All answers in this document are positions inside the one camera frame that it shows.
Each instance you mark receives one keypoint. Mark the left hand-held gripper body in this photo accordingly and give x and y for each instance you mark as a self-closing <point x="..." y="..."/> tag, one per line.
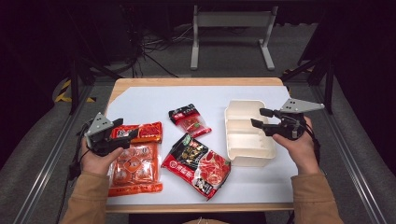
<point x="99" y="129"/>

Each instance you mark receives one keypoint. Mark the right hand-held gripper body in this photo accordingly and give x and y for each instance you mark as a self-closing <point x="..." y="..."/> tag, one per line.
<point x="292" y="124"/>

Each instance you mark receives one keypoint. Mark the white divided plastic container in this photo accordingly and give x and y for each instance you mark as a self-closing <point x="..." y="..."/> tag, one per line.
<point x="246" y="146"/>

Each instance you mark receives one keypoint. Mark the orange seasoning packet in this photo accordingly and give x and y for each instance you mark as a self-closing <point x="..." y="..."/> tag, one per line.
<point x="134" y="169"/>

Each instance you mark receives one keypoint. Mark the large black red seasoning packet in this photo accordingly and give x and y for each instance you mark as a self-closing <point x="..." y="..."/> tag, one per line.
<point x="199" y="168"/>

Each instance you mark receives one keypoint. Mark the person's right hand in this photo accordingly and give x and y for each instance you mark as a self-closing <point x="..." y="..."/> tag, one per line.
<point x="300" y="152"/>

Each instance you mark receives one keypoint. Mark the person's left hand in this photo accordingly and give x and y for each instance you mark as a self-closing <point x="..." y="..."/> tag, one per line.
<point x="96" y="163"/>

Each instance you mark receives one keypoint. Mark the white table sheet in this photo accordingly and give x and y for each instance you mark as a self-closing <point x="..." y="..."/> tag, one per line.
<point x="149" y="102"/>

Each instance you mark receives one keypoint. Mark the yellow black hazard tape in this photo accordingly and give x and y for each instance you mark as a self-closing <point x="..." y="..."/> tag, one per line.
<point x="63" y="93"/>

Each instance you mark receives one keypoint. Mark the black metal stand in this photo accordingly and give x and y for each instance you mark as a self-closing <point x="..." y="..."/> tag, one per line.
<point x="328" y="81"/>
<point x="74" y="84"/>

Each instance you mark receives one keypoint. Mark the small black red seasoning packet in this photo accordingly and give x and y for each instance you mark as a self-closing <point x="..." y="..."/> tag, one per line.
<point x="190" y="123"/>

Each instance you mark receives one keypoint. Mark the grey metal stand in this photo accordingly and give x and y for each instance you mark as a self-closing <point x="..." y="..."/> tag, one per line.
<point x="232" y="19"/>

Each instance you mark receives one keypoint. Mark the aluminium floor rail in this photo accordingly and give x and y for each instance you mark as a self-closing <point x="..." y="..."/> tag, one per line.
<point x="351" y="168"/>
<point x="46" y="165"/>

